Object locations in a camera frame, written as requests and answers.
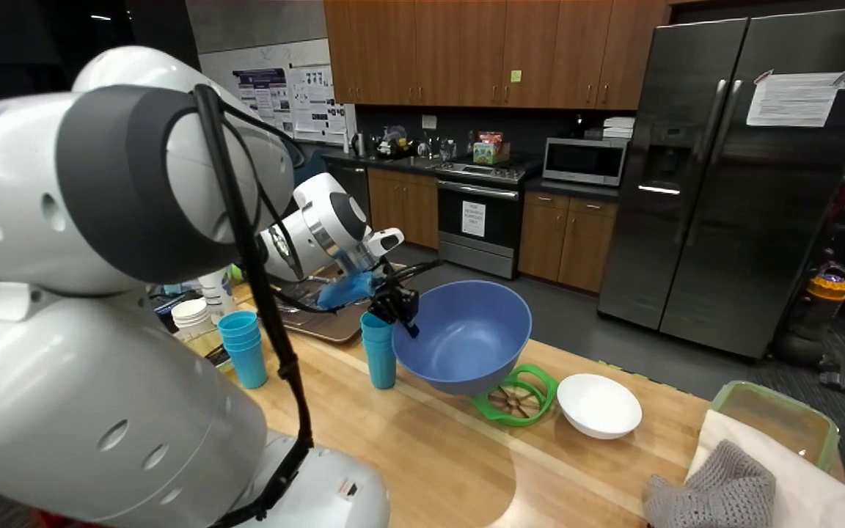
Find brown cabinet beside sink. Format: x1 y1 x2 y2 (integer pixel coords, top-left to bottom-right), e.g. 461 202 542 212
367 168 443 253

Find stainless steel refrigerator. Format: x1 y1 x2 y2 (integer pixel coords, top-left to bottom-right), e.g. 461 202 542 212
596 2 845 360

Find small white bowl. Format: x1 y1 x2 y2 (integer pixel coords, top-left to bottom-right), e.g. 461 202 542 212
555 369 646 444

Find green rimmed clear container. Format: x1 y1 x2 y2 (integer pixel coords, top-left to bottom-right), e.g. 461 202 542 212
709 378 845 482

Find grey knitted cloth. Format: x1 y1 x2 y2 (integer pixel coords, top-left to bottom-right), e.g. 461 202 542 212
638 436 781 528

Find brown wooden lower cabinet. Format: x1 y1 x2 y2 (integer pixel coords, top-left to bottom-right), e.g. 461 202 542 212
515 187 622 295

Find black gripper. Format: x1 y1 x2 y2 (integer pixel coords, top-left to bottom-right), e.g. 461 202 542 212
367 275 426 342

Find green apple slicer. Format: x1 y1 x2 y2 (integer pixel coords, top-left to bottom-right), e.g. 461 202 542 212
468 360 559 430

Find brown wooden upper cabinets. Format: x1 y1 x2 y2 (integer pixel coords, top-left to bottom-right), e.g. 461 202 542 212
320 0 675 112

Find white cloth towel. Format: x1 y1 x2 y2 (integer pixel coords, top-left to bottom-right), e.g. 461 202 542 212
682 407 845 528

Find white paper bowl stack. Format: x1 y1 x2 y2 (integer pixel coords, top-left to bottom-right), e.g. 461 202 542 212
170 295 213 342

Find blue wrist camera block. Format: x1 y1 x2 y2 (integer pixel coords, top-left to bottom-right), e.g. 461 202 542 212
313 266 379 314

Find yellow vacuum cleaner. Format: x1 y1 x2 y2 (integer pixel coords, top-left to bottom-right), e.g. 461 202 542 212
772 257 845 372

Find silver microwave oven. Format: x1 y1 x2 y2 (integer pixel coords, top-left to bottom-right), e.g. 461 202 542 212
539 136 631 191

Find white wipes canister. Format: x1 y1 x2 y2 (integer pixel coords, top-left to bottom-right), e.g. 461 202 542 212
195 270 235 320

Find white wall poster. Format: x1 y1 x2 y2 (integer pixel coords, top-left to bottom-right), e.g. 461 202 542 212
195 39 357 144

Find white paper sheet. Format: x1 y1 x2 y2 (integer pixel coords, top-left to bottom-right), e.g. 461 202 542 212
741 67 845 131

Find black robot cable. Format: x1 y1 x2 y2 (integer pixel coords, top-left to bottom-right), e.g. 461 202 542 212
190 81 317 528

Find teal plastic cup stack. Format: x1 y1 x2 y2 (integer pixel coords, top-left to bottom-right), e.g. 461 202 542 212
217 309 270 392
357 309 402 392

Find colourful snack box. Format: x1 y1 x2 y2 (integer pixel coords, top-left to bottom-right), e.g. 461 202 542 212
468 130 511 168

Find large blue plastic bowl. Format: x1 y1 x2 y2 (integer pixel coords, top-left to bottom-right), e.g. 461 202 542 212
386 278 536 397

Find black kitchen oven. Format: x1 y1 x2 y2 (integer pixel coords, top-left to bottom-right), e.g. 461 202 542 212
433 158 539 281

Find metal baking tray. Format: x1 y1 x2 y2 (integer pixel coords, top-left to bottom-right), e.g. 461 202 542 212
278 281 367 347

